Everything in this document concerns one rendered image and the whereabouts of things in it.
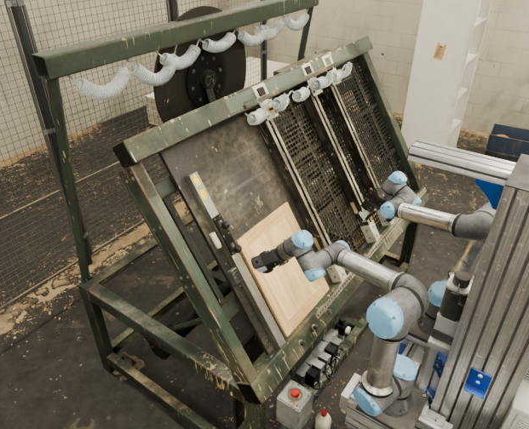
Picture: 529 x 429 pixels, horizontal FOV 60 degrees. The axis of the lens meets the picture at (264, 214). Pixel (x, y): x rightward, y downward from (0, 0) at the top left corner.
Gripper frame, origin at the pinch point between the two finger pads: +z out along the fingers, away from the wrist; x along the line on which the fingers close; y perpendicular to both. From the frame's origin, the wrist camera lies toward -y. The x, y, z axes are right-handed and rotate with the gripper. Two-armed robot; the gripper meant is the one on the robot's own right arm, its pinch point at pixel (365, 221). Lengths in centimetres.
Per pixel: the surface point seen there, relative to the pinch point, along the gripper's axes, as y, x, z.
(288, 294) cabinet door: 3, 44, 34
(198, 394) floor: 4, 67, 150
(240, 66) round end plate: 126, -43, 6
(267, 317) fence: 3, 65, 32
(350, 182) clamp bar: 22.8, -38.8, 15.9
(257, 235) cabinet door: 34, 44, 16
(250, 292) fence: 17, 67, 24
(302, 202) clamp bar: 31.8, 7.9, 12.2
